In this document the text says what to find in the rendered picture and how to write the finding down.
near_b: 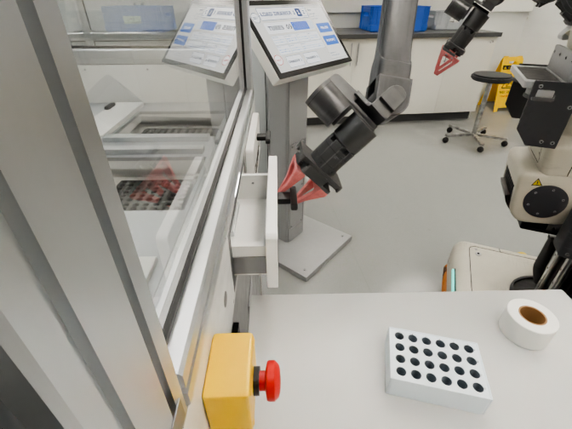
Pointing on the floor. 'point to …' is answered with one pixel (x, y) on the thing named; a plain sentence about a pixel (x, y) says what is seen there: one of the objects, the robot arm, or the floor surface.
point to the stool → (482, 108)
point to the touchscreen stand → (301, 251)
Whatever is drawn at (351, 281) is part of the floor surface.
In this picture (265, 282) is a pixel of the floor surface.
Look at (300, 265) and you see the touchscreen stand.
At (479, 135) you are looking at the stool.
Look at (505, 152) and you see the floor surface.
